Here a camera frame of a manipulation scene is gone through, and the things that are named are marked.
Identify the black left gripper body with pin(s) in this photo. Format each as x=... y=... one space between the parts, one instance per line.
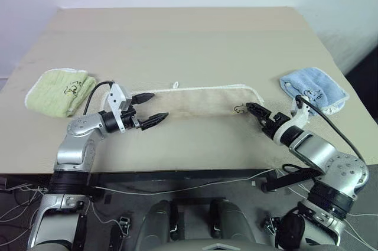
x=130 y=119

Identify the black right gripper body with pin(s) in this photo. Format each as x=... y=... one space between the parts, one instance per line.
x=277 y=122

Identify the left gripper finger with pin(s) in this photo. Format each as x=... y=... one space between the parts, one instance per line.
x=153 y=119
x=143 y=97

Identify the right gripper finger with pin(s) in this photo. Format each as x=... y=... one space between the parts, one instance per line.
x=265 y=124
x=260 y=110

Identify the beige towel with white trim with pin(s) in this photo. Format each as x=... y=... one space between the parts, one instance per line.
x=200 y=100

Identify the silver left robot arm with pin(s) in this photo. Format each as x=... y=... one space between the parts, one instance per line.
x=72 y=150

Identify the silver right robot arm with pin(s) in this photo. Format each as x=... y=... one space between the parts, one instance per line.
x=325 y=156

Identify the folded blue towel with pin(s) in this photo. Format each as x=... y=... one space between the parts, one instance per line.
x=313 y=85

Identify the folded green towel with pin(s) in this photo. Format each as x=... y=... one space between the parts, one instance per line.
x=56 y=91

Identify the black metal clasp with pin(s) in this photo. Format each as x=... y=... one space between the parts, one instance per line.
x=124 y=226
x=271 y=225

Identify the dark grey rounded shape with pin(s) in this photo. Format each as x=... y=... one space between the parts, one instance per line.
x=156 y=224
x=230 y=224

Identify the grey robot torso edge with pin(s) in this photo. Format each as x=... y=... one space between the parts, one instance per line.
x=217 y=246

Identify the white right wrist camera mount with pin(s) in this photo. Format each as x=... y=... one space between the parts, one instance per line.
x=301 y=118

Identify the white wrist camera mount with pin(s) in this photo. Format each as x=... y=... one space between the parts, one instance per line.
x=115 y=97
x=301 y=118

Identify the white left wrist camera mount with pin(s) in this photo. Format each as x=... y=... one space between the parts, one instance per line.
x=115 y=97

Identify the black bracket under table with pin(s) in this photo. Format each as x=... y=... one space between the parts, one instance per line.
x=283 y=181

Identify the black table frame bar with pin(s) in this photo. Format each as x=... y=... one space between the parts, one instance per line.
x=177 y=177

